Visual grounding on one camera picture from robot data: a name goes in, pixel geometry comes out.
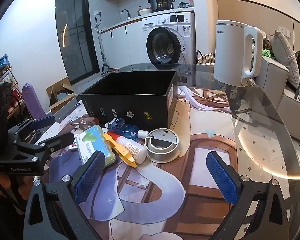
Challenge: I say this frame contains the black cardboard box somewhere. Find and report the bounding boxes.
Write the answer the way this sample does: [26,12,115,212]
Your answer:
[79,70,178,130]

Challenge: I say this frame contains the black pressure cooker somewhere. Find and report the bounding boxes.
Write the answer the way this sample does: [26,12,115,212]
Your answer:
[150,0,175,12]

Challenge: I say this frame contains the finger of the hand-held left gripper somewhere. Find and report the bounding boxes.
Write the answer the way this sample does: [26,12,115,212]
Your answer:
[7,116,56,145]
[13,132,75,156]

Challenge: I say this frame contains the blue faceted bottle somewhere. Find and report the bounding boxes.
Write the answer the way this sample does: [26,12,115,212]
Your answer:
[105,117,127,132]
[115,124,150,139]

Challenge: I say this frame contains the wooden shoe rack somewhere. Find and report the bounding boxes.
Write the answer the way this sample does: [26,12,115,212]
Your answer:
[0,65,24,120]

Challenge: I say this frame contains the printed table mat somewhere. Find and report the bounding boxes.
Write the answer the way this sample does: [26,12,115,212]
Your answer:
[37,85,240,240]

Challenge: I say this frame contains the beige wall switch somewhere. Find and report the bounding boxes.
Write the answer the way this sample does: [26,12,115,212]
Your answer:
[278,26,292,37]

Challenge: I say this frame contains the brown cardboard box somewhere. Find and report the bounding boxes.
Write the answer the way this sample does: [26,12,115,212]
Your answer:
[45,77,78,114]

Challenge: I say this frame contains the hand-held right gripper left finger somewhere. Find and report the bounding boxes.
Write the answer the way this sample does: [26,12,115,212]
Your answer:
[23,151,110,240]

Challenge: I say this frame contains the white washing machine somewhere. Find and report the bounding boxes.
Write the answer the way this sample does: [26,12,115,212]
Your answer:
[142,11,197,71]

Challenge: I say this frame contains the red shoes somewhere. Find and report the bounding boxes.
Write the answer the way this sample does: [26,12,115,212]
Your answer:
[9,89,22,106]

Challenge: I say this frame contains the person's left hand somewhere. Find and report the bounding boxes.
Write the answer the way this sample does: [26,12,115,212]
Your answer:
[0,173,34,200]

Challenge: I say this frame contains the yellow plastic clip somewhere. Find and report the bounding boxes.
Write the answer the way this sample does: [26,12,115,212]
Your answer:
[103,133,138,168]

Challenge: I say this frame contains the grey mop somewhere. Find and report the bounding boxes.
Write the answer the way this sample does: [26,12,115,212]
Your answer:
[95,17,110,74]

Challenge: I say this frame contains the green and white packet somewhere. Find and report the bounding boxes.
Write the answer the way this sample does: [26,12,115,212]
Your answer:
[76,125,116,167]

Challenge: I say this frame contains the blue shoes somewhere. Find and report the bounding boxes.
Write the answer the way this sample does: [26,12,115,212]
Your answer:
[0,54,10,72]

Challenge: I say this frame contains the white bottle with red cap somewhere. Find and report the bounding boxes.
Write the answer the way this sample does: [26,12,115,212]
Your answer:
[107,131,147,164]

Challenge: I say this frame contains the white counter cabinet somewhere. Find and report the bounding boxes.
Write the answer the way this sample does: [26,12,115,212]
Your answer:
[100,17,147,69]

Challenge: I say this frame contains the grey sofa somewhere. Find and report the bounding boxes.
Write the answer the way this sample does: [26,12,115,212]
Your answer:
[255,55,300,146]

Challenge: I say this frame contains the white electric kettle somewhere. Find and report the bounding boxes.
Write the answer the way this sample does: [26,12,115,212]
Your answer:
[213,20,265,87]

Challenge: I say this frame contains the grey pillow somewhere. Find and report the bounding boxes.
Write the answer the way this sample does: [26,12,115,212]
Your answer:
[269,29,300,89]

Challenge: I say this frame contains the white remote control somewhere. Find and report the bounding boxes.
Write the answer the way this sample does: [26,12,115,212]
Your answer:
[69,140,82,152]

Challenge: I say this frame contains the round grey device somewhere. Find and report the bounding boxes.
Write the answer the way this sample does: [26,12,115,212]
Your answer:
[144,128,182,164]

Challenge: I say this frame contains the black framed glass door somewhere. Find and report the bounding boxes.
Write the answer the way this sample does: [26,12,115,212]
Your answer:
[55,0,100,85]

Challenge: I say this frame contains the purple mat bag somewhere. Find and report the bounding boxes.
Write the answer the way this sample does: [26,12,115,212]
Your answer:
[21,82,45,120]

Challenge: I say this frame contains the wicker basket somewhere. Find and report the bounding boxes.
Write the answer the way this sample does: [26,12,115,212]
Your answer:
[196,50,215,65]

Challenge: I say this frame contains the brown glass bottle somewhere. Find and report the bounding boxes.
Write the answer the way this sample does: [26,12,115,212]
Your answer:
[79,119,100,132]

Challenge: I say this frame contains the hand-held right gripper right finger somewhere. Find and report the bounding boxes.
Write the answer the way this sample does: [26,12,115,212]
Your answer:
[206,151,289,240]

